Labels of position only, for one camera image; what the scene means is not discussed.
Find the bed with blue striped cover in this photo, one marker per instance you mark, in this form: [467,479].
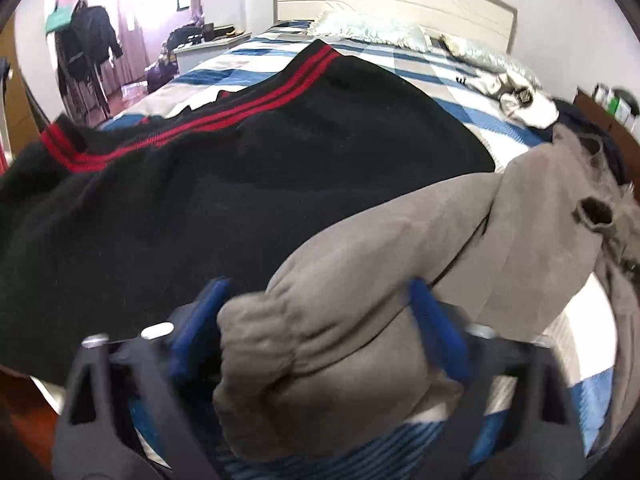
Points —
[260,56]

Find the purple bag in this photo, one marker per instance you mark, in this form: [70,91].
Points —
[161,72]

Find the black sweater with red stripes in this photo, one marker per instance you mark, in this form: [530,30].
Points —
[250,185]

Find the black bag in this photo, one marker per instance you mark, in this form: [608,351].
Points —
[192,34]

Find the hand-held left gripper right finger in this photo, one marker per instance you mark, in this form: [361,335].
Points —
[436,321]

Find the white fluffy pillows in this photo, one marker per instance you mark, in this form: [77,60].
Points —
[485,55]

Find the brown wooden wardrobe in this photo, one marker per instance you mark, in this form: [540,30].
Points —
[30,110]

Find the white desk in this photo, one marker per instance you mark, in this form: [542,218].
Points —
[210,50]

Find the dark navy garment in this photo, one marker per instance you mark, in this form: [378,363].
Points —
[612,155]

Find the taupe hooded sweatshirt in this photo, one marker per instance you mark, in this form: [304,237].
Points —
[400,240]

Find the white garment with dark badge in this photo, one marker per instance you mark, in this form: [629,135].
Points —
[530,105]

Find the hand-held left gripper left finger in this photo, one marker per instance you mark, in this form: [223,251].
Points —
[200,321]

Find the dark round container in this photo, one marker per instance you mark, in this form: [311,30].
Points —
[627,105]

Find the green garment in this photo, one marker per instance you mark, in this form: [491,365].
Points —
[57,19]

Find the pink curtain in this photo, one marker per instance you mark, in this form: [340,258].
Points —
[150,5]

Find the clothes rack with dark jackets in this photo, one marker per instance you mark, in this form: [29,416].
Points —
[90,45]

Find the green and white bottle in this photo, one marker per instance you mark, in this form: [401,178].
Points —
[604,97]

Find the brown wooden nightstand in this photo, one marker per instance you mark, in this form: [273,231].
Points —
[595,115]

